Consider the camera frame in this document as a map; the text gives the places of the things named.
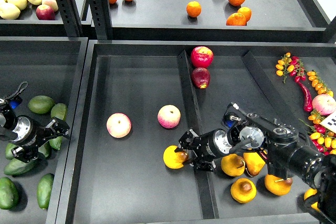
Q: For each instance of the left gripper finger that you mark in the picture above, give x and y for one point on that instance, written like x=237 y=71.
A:
x=28 y=153
x=55 y=128

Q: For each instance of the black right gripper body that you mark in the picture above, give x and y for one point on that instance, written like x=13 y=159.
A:
x=214 y=144

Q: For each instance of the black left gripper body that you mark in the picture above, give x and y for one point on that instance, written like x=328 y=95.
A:
x=31 y=135

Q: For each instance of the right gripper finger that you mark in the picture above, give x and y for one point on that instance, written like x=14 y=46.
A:
x=189 y=141
x=204 y=165

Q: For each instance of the yellow pear with stem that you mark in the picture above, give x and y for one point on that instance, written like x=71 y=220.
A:
x=174 y=160

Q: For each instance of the dark green avocado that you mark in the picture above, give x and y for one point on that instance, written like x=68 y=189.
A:
x=9 y=194

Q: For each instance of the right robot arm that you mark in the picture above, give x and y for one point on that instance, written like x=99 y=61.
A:
x=245 y=136

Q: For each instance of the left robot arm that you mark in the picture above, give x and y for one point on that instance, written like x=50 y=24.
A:
x=8 y=116

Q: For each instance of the green avocado upper right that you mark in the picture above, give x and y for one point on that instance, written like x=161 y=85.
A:
x=59 y=111

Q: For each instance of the green avocado lower left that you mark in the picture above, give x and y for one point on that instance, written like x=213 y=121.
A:
x=17 y=167

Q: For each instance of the green avocado middle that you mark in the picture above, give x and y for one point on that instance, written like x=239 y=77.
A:
x=44 y=152

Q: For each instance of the green avocado top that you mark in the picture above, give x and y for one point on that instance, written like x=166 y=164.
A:
x=41 y=104

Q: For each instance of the yellow pear brown top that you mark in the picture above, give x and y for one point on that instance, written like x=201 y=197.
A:
x=233 y=165

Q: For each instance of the green avocado bottom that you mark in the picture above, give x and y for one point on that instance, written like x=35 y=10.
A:
x=44 y=190

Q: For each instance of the tall yellow pear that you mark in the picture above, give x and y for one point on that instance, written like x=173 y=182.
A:
x=254 y=163

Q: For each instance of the yellow pear with twig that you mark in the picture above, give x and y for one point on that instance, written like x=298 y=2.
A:
x=277 y=185

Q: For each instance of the yellow pear far right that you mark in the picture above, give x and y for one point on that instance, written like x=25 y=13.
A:
x=310 y=199

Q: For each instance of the pink apple centre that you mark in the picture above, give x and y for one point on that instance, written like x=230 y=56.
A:
x=169 y=116

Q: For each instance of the pink apple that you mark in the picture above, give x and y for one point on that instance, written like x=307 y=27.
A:
x=169 y=116
x=118 y=125

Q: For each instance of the black bin divider left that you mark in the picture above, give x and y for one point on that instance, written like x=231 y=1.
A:
x=203 y=179

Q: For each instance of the black bin divider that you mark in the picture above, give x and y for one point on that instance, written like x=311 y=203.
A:
x=264 y=77
x=203 y=179

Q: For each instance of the black left bin tray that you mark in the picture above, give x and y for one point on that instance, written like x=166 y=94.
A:
x=52 y=67

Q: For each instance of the black bin tray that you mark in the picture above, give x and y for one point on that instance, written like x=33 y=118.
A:
x=124 y=180
x=52 y=67

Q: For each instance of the pink apple left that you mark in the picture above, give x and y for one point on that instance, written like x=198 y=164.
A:
x=118 y=125

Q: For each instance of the black centre bin tray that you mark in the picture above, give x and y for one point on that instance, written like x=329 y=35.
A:
x=124 y=180

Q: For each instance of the dark red apple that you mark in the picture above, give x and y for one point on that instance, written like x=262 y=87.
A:
x=201 y=77

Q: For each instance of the black bin divider right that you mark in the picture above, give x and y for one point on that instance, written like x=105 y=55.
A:
x=264 y=77

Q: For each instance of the bright red apple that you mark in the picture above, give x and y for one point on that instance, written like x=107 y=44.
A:
x=201 y=56

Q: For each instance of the black upper left shelf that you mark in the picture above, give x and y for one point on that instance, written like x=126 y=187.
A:
x=29 y=25

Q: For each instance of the red chili pepper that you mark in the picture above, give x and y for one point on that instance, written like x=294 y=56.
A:
x=307 y=103

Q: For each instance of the orange cherry tomato bunch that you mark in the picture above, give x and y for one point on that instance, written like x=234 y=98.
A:
x=284 y=67

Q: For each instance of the mixed cherry tomatoes lower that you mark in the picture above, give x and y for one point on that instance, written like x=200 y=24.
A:
x=322 y=138

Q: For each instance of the red cherry tomato bunch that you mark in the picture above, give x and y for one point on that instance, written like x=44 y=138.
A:
x=297 y=69

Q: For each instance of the red apple on shelf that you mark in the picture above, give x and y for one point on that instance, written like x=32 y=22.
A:
x=45 y=12

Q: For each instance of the pink apple right bin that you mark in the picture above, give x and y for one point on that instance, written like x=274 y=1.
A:
x=324 y=104

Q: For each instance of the pale yellow apple front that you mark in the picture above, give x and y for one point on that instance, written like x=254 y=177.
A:
x=9 y=11

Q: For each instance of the white marker tag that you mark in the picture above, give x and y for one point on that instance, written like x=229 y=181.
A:
x=330 y=122

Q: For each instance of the green avocado by wall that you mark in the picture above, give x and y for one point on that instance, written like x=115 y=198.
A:
x=55 y=143

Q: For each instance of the perforated shelf post left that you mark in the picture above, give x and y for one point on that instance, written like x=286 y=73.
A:
x=70 y=17

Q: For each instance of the perforated shelf post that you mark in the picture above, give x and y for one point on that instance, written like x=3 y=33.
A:
x=70 y=17
x=100 y=10

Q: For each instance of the perforated shelf post right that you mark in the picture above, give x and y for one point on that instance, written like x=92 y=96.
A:
x=100 y=10

